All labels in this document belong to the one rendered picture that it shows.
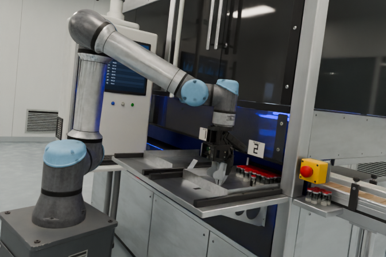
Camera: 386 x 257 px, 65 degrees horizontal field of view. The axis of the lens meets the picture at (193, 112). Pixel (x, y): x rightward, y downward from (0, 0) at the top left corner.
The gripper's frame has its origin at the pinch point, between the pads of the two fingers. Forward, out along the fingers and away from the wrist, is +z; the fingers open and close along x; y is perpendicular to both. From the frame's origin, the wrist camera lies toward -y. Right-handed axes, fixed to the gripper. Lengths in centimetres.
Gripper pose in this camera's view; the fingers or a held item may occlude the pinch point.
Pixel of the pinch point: (220, 182)
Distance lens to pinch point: 108.2
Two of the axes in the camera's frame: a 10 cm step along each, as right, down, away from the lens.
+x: 5.9, 1.2, -8.0
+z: -1.2, 9.9, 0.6
